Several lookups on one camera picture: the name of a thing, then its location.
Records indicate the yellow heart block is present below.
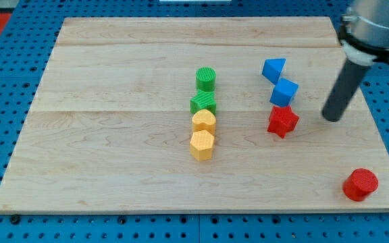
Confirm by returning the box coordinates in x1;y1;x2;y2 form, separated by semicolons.
192;109;217;135

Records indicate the wooden board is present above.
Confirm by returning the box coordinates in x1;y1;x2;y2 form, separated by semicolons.
0;17;389;215

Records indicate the yellow hexagon block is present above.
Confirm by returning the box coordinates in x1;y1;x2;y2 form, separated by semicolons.
190;130;215;161

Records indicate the green star block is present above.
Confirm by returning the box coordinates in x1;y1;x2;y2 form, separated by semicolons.
190;90;217;115

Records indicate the green cylinder block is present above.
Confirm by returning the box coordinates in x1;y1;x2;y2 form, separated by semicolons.
195;67;216;92

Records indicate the red star block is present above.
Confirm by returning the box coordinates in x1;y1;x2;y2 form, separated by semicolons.
267;105;299;138

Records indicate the blue triangle block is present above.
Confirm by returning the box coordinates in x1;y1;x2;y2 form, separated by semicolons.
261;58;286;84

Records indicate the blue cube block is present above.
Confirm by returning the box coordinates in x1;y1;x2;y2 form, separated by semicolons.
269;78;299;107

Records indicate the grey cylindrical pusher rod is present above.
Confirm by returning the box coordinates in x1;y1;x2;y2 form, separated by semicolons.
321;59;371;122

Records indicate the red cylinder block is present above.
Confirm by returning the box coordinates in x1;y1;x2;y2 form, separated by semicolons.
342;168;379;202

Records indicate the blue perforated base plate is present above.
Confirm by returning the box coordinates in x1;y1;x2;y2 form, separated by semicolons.
0;0;389;242

